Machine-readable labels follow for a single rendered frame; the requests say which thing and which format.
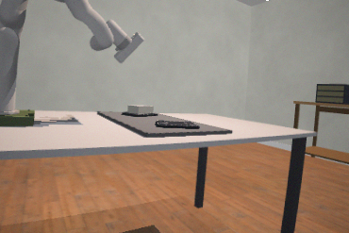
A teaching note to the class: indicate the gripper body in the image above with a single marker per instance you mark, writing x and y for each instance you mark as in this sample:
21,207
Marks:
137,39

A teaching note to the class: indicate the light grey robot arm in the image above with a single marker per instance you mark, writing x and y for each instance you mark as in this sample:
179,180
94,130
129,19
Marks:
12,17

